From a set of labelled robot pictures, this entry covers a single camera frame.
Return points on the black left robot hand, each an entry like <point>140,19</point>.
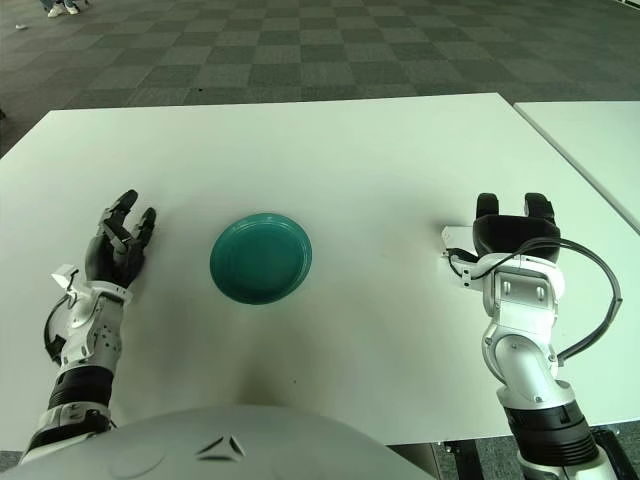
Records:
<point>110,260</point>

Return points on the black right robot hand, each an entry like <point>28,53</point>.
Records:
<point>515,232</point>

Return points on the white charger plug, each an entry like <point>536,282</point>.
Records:
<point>457,236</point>

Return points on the teal green round plate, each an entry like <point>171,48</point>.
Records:
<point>260,259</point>

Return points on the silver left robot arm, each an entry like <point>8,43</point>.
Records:
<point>90,340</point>

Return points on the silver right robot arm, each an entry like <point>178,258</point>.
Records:
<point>525,350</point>

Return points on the white rectangular table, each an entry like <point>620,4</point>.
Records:
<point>595,142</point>

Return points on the grey robot torso shell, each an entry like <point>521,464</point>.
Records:
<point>200,450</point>

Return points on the white sneaker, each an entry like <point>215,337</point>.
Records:
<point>55,12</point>
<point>72,9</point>

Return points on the black table leg frame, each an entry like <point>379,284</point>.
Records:
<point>607,450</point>

